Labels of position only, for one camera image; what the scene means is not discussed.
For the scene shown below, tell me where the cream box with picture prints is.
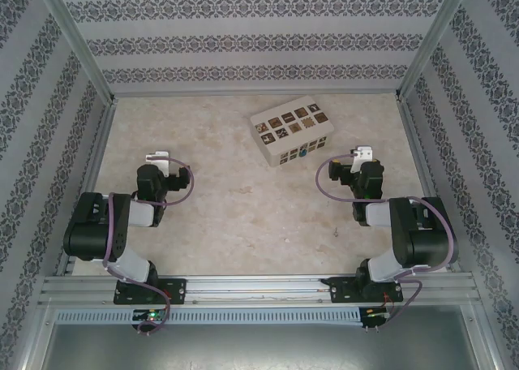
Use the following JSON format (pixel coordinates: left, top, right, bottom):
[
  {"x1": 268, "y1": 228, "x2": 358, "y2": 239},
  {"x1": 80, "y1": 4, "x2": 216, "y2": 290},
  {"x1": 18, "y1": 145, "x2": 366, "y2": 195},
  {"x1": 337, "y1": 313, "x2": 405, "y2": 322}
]
[{"x1": 249, "y1": 95, "x2": 337, "y2": 168}]

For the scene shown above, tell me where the circuit board with yellow part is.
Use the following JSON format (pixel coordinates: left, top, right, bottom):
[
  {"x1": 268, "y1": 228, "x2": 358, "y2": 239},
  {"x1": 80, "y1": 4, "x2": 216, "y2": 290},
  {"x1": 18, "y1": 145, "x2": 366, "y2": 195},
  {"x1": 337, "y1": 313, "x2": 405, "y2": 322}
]
[{"x1": 362, "y1": 307, "x2": 391, "y2": 329}]

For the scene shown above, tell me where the circuit board with green light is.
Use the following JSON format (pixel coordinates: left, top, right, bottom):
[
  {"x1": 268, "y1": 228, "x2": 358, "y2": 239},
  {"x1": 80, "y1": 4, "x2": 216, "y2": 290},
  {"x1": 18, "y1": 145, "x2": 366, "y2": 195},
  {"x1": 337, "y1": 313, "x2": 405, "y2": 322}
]
[{"x1": 131, "y1": 308, "x2": 170, "y2": 323}]

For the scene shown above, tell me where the grey metal sheet panel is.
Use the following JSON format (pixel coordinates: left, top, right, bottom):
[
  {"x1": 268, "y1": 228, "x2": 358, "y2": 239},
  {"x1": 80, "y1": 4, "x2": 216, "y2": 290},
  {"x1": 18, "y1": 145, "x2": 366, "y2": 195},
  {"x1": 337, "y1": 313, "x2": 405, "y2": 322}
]
[{"x1": 40, "y1": 304, "x2": 494, "y2": 370}]

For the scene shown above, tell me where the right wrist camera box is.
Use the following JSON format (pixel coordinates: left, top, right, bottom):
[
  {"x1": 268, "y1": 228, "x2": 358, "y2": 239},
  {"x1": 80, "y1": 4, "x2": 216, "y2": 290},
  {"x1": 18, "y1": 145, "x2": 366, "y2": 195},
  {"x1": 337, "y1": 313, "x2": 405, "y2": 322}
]
[{"x1": 349, "y1": 145, "x2": 374, "y2": 174}]

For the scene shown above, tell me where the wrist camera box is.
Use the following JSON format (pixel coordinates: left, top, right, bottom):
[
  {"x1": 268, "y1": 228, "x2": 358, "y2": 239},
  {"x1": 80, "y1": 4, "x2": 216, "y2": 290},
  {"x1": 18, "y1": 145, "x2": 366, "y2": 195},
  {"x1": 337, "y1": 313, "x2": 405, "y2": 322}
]
[
  {"x1": 144, "y1": 150, "x2": 172, "y2": 177},
  {"x1": 349, "y1": 145, "x2": 374, "y2": 174}
]

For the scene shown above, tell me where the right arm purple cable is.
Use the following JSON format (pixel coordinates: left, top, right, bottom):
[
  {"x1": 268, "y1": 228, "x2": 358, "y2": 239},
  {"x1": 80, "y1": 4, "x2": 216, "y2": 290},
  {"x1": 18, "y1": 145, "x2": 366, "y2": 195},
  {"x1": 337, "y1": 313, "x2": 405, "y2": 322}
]
[{"x1": 315, "y1": 152, "x2": 456, "y2": 331}]

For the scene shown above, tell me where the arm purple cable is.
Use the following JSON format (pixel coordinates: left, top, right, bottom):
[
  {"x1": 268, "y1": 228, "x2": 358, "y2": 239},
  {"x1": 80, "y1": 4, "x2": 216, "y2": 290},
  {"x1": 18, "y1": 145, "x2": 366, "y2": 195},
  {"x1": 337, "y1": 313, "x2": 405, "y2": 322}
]
[
  {"x1": 102, "y1": 154, "x2": 195, "y2": 335},
  {"x1": 315, "y1": 152, "x2": 456, "y2": 331}
]

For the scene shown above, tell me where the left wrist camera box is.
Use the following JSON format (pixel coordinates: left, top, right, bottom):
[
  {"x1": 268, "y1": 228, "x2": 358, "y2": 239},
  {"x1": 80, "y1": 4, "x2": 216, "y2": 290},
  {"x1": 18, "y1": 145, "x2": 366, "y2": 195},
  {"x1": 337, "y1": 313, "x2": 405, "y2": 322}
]
[{"x1": 144, "y1": 150, "x2": 172, "y2": 177}]

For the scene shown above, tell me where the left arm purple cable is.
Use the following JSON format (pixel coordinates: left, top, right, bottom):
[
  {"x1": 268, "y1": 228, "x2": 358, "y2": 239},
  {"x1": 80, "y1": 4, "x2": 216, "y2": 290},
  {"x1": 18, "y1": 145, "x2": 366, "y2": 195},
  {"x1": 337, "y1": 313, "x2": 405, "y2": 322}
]
[{"x1": 102, "y1": 154, "x2": 195, "y2": 335}]

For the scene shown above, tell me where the aluminium side rail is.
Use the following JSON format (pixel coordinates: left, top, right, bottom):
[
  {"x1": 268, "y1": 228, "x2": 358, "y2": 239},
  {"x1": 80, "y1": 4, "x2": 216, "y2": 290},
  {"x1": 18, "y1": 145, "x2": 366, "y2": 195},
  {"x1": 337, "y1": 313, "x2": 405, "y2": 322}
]
[
  {"x1": 395, "y1": 93, "x2": 462, "y2": 273},
  {"x1": 56, "y1": 97, "x2": 119, "y2": 278}
]

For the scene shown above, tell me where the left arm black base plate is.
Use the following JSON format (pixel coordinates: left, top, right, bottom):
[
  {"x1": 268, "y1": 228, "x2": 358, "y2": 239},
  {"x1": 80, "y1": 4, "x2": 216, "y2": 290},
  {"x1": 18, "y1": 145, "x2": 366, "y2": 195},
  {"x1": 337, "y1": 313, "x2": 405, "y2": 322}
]
[{"x1": 113, "y1": 277, "x2": 188, "y2": 306}]

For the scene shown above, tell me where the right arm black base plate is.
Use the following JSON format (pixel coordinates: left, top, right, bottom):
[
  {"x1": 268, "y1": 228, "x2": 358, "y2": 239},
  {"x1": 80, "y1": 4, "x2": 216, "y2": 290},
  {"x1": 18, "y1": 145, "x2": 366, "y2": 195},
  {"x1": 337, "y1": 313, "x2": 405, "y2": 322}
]
[{"x1": 324, "y1": 275, "x2": 405, "y2": 305}]

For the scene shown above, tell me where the aluminium frame post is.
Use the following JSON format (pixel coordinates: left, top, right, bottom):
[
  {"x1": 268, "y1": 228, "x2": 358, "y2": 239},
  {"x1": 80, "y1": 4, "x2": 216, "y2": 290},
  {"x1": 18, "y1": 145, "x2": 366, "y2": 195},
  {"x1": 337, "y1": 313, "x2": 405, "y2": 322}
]
[
  {"x1": 31, "y1": 0, "x2": 118, "y2": 105},
  {"x1": 396, "y1": 0, "x2": 475, "y2": 101}
]

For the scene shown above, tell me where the horizontal aluminium mounting rail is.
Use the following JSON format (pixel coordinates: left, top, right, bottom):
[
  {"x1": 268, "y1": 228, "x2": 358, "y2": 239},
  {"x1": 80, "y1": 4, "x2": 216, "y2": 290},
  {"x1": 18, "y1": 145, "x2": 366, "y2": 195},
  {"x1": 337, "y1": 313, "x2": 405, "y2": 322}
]
[{"x1": 38, "y1": 271, "x2": 482, "y2": 306}]

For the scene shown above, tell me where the grey slotted cable duct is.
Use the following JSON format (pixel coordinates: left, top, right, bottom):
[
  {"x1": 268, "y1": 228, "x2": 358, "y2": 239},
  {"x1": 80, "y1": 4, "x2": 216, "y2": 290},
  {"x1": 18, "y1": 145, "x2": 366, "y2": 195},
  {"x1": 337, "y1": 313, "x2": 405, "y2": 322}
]
[{"x1": 54, "y1": 307, "x2": 362, "y2": 327}]

